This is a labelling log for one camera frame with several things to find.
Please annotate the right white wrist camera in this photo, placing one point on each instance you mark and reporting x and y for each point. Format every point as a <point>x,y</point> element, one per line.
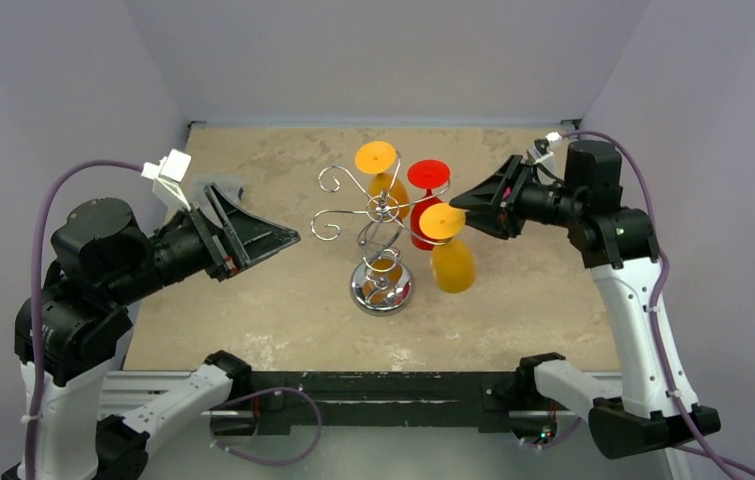
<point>540,153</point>

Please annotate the black front mounting bar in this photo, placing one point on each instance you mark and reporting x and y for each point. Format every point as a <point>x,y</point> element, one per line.
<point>486,401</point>

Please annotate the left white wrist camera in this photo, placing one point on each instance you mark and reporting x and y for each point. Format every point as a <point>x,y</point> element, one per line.
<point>167,176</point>

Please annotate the clear plastic compartment box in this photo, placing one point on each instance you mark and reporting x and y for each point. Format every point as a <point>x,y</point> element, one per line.
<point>230,186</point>

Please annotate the orange wine glass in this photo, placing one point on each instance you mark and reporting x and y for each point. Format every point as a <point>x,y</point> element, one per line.
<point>452,262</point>
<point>378,158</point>

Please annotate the chrome wine glass rack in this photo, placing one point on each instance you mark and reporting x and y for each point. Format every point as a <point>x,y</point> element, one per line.
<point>380,285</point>

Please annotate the red wine glass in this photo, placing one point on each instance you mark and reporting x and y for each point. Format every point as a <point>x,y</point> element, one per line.
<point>427,175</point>

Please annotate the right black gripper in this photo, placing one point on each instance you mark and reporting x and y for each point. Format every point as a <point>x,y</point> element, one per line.
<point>514,201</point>

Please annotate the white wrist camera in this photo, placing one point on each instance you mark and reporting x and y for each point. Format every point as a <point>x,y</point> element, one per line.
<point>540,153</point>
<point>167,176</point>

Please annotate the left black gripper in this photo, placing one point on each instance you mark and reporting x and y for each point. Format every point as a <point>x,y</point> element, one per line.
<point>250,237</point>

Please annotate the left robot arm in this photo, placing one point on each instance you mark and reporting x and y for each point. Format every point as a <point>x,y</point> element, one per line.
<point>67,332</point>

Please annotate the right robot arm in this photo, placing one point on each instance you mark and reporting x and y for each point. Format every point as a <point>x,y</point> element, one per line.
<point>655,407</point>

